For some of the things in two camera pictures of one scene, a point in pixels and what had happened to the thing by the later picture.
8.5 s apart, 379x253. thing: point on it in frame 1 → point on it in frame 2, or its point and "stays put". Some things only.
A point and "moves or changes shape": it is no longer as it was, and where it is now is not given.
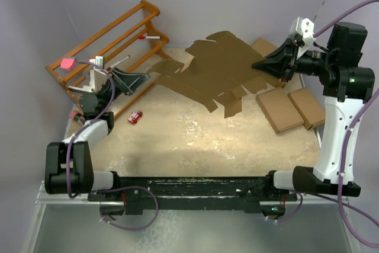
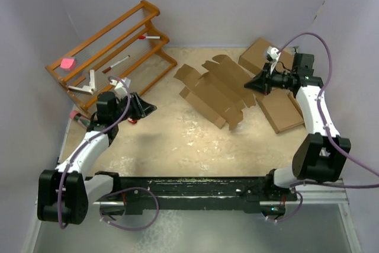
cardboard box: x=221 y=71 moves or changes shape
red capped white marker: x=144 y=37 stays put
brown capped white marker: x=109 y=67 stays put
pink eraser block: x=67 y=63 stays put
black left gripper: x=129 y=82 → x=141 y=108
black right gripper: x=282 y=62 → x=262 y=82
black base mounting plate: x=249 y=194 stays put
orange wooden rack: x=129 y=40 stays put
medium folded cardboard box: x=279 y=110 stays put
